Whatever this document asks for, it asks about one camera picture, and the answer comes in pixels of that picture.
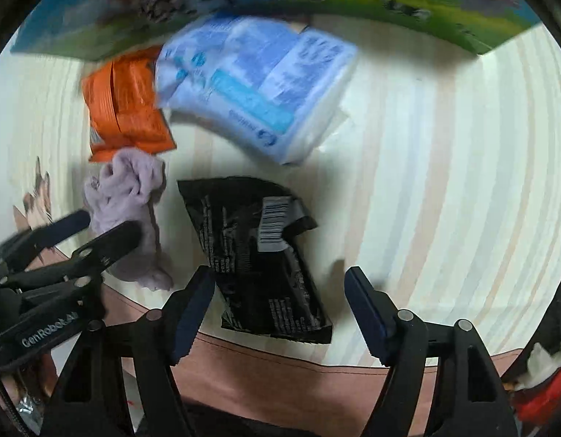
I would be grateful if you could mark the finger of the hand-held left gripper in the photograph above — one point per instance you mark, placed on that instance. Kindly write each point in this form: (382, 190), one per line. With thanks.
(64, 225)
(109, 243)

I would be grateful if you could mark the purple crumpled cloth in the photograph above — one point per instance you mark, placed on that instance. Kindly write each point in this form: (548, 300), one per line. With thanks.
(125, 209)

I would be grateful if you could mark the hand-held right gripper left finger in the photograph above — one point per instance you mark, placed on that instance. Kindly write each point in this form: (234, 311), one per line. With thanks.
(194, 309)

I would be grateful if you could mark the orange snack packet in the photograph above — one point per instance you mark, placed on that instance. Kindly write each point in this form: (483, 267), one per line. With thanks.
(125, 104)

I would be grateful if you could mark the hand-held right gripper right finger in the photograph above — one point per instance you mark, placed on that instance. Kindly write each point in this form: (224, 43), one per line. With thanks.
(369, 314)

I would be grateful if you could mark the black snack packet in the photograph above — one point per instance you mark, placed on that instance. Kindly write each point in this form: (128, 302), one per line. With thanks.
(262, 255)

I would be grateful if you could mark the blue white tissue pack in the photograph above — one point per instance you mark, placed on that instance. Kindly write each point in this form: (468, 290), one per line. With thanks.
(257, 82)

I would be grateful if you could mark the red white object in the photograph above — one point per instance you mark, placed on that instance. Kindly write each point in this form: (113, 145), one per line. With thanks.
(542, 387)

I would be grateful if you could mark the green blue printed carton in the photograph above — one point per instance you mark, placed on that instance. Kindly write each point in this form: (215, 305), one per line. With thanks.
(271, 4)

